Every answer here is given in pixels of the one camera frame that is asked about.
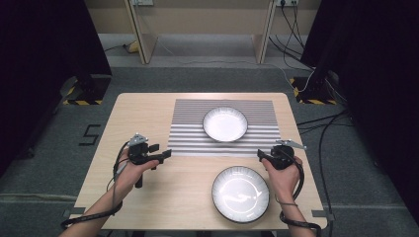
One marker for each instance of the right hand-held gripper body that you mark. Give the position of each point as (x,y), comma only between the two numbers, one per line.
(283,156)

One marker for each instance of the stand base with hazard tape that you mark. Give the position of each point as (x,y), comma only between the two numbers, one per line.
(313,92)
(89,92)

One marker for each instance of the black curtain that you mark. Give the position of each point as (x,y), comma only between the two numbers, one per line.
(378,82)
(39,65)

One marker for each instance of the person's right hand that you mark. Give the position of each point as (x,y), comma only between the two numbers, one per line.
(285,182)

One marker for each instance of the small white plate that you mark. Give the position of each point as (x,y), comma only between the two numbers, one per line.
(225,124)

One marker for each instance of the person's left hand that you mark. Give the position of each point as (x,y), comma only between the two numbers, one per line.
(130,176)

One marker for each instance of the grey striped placemat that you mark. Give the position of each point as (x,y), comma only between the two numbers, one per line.
(187,138)

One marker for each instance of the large white dark-rimmed plate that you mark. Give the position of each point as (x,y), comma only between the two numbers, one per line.
(240,194)

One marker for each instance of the thin wrist band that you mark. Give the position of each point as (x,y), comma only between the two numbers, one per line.
(286,204)

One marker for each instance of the yellow object on floor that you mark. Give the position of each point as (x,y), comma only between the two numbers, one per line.
(133,47)

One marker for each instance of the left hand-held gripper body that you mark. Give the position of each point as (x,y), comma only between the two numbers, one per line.
(140,154)

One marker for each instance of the white wall socket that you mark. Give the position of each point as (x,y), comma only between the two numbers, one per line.
(286,2)
(141,2)

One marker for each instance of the light wooden desk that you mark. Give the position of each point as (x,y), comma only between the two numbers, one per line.
(145,42)

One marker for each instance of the grey tape piece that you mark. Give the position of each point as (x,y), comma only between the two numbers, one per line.
(74,211)
(324,214)

